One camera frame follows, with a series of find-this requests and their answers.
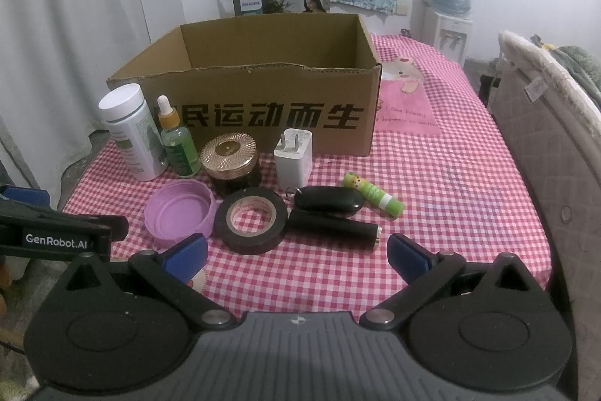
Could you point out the white water dispenser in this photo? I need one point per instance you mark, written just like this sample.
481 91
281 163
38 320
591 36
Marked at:
448 34

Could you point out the green dropper bottle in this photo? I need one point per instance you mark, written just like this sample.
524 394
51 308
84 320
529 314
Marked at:
177 141

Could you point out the white wall charger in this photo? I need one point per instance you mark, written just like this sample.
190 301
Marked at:
293 156

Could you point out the black cylindrical stick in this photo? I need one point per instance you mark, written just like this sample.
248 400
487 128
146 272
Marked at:
351 232

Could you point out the black electrical tape roll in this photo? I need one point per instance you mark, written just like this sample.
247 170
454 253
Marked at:
251 221

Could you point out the gold lid dark jar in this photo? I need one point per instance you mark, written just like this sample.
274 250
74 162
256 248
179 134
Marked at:
232 163

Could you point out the white supplement bottle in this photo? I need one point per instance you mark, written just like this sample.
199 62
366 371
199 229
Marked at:
129 121

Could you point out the pink checkered tablecloth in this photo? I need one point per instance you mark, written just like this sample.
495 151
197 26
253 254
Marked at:
461 190

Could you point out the white curtain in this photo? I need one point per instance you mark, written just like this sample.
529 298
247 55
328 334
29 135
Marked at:
56 58

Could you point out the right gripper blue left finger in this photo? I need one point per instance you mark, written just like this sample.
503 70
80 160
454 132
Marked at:
167 276

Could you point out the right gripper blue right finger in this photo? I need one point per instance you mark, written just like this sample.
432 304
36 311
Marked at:
428 277

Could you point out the brown cardboard box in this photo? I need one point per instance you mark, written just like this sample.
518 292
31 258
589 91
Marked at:
264 74

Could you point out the purple plastic lid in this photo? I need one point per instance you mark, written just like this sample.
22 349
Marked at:
178 210

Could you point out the grey quilted mattress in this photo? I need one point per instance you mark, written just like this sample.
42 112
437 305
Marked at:
547 107

